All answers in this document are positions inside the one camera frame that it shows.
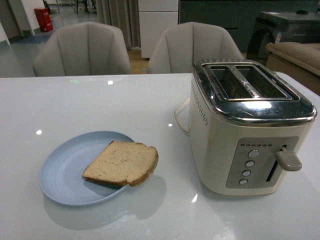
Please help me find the black computer mouse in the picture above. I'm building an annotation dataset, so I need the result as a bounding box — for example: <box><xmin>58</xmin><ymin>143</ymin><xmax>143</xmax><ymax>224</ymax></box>
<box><xmin>296</xmin><ymin>9</ymin><xmax>309</xmax><ymax>15</ymax></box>

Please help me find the beige sofa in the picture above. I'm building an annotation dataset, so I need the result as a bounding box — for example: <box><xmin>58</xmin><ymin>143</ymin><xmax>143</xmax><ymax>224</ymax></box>
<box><xmin>266</xmin><ymin>42</ymin><xmax>320</xmax><ymax>95</ymax></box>

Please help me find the right grey upholstered chair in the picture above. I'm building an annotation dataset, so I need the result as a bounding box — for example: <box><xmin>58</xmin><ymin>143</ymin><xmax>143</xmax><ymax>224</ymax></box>
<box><xmin>147</xmin><ymin>22</ymin><xmax>244</xmax><ymax>74</ymax></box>

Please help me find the dark grey kitchen counter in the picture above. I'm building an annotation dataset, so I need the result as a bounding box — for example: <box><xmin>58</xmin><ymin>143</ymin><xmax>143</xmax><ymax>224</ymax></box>
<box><xmin>178</xmin><ymin>0</ymin><xmax>318</xmax><ymax>53</ymax></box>

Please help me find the grey upholstered chair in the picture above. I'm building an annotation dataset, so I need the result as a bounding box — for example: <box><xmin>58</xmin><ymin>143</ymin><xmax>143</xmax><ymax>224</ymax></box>
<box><xmin>33</xmin><ymin>21</ymin><xmax>131</xmax><ymax>77</ymax></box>
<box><xmin>147</xmin><ymin>22</ymin><xmax>244</xmax><ymax>74</ymax></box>

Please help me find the slice of brown bread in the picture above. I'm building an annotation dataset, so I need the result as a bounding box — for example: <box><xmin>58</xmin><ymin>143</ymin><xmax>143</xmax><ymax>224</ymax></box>
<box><xmin>82</xmin><ymin>140</ymin><xmax>159</xmax><ymax>187</ymax></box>

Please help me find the red bin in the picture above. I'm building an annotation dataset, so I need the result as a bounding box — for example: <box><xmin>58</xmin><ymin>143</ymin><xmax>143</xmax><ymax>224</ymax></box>
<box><xmin>34</xmin><ymin>7</ymin><xmax>54</xmax><ymax>32</ymax></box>

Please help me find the dark grey side cabinet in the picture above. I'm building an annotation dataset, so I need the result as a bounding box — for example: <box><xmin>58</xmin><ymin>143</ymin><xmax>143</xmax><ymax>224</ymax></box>
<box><xmin>246</xmin><ymin>10</ymin><xmax>320</xmax><ymax>63</ymax></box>

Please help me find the cream and chrome toaster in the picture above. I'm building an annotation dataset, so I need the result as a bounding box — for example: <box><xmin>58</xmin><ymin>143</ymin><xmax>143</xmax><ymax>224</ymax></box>
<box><xmin>188</xmin><ymin>59</ymin><xmax>317</xmax><ymax>196</ymax></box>

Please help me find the cream toaster power cable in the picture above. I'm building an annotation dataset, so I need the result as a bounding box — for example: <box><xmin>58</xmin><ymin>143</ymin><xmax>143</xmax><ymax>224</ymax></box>
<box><xmin>173</xmin><ymin>98</ymin><xmax>192</xmax><ymax>135</ymax></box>

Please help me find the white cabinet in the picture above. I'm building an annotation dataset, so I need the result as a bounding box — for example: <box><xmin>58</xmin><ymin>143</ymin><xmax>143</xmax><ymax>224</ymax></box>
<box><xmin>138</xmin><ymin>0</ymin><xmax>179</xmax><ymax>59</ymax></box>

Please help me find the grey curtain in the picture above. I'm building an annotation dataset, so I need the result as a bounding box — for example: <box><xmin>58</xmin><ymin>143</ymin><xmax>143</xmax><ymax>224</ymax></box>
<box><xmin>95</xmin><ymin>0</ymin><xmax>141</xmax><ymax>49</ymax></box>

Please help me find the light blue round plate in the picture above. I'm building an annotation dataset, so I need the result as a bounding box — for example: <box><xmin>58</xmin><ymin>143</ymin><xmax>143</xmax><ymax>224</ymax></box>
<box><xmin>38</xmin><ymin>130</ymin><xmax>137</xmax><ymax>207</ymax></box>

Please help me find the left grey upholstered chair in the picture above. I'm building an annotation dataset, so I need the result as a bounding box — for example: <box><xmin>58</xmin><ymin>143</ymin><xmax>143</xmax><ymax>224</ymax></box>
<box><xmin>33</xmin><ymin>21</ymin><xmax>131</xmax><ymax>77</ymax></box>

